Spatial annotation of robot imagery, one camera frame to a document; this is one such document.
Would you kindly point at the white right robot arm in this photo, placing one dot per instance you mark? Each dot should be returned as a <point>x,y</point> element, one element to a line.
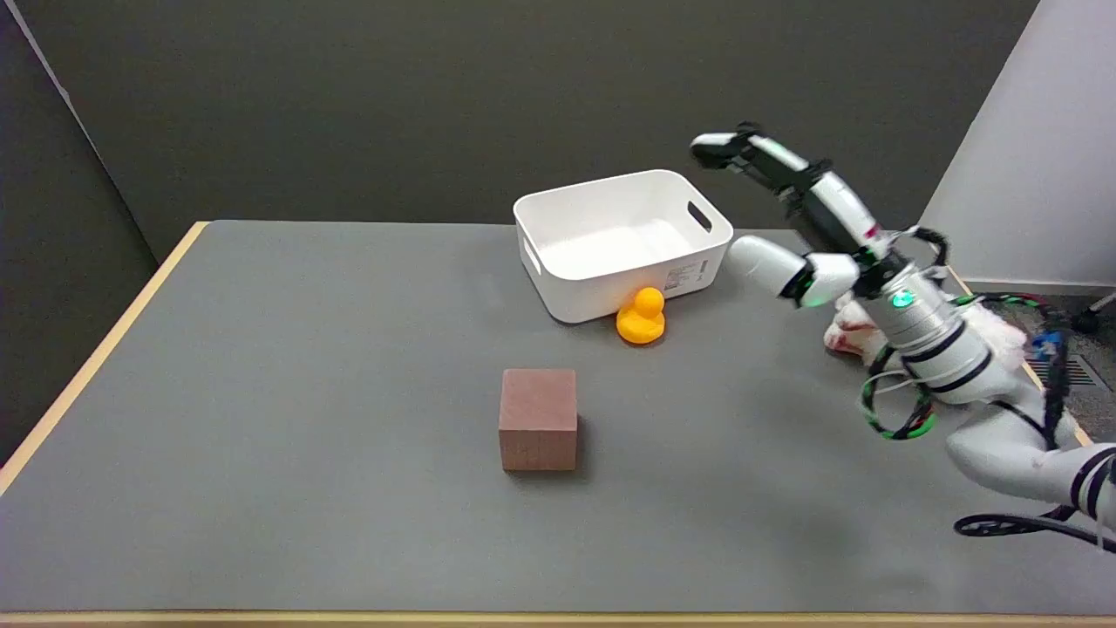
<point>959,366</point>

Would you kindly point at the black chair caster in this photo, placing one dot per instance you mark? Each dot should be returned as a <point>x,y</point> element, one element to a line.
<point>1090,316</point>

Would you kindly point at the white plush toy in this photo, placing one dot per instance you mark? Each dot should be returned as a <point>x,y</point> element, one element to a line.
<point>994,336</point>

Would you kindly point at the yellow rubber duck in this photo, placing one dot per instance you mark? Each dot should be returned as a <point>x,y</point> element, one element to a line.
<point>643,317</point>

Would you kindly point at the white plastic storage bin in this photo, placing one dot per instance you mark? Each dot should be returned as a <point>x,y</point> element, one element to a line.
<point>610,249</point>

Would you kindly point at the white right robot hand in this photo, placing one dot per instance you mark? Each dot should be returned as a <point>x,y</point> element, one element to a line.
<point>833,209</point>

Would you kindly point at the brown wooden cube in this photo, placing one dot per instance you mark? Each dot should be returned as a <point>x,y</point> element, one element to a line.
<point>538,419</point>

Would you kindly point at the metal floor vent grille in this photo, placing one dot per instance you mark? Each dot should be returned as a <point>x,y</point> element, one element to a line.
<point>1081,372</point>

